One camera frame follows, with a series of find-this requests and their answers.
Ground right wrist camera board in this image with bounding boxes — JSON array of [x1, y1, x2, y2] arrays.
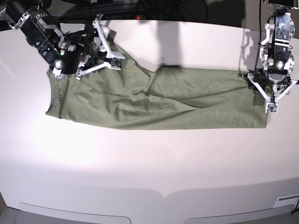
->
[[110, 58, 122, 70]]

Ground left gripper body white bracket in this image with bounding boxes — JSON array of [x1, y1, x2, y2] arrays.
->
[[242, 73, 299, 113]]

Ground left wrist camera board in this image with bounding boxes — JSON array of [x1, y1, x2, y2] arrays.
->
[[267, 104, 278, 113]]

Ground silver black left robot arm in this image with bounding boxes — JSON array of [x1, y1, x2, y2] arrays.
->
[[242, 0, 299, 113]]

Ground black power strip red light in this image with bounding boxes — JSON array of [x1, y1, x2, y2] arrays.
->
[[101, 14, 178, 21]]

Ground green T-shirt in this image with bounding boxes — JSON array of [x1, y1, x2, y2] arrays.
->
[[47, 54, 268, 130]]

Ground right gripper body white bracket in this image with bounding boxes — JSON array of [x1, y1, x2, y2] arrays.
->
[[76, 14, 125, 80]]

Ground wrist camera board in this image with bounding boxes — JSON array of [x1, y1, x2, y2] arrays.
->
[[267, 104, 278, 113], [110, 58, 122, 70]]

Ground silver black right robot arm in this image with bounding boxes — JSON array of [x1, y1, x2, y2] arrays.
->
[[0, 0, 125, 80]]

